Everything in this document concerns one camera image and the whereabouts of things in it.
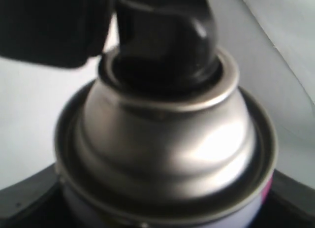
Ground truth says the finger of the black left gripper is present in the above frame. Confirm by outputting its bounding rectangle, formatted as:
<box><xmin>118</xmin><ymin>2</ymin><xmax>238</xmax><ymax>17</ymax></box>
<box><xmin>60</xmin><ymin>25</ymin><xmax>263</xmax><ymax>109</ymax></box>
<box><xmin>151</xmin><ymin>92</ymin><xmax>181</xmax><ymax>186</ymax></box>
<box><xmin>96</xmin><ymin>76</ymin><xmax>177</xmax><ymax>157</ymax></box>
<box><xmin>0</xmin><ymin>0</ymin><xmax>115</xmax><ymax>68</ymax></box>

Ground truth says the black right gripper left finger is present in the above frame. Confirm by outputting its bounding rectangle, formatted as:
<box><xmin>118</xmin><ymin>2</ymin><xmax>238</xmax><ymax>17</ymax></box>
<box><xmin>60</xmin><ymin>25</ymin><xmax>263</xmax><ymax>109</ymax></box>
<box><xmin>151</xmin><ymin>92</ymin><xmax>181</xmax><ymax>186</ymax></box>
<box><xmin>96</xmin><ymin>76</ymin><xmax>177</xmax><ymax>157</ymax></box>
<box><xmin>0</xmin><ymin>164</ymin><xmax>74</xmax><ymax>228</ymax></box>

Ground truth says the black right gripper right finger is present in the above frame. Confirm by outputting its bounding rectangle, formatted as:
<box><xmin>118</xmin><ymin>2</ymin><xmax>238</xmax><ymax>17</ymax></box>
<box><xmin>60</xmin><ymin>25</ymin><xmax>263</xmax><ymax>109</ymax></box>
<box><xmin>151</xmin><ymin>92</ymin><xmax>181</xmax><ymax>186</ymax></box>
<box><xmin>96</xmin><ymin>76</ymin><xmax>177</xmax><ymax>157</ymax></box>
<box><xmin>251</xmin><ymin>170</ymin><xmax>315</xmax><ymax>228</ymax></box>

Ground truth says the silver spray paint can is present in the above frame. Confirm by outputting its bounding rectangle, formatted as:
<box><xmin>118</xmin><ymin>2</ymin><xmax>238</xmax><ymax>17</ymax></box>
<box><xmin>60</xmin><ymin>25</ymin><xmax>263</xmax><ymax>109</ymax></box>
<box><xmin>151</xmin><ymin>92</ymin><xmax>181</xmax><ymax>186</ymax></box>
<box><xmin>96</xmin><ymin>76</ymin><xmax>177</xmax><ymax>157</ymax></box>
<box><xmin>53</xmin><ymin>0</ymin><xmax>278</xmax><ymax>228</ymax></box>

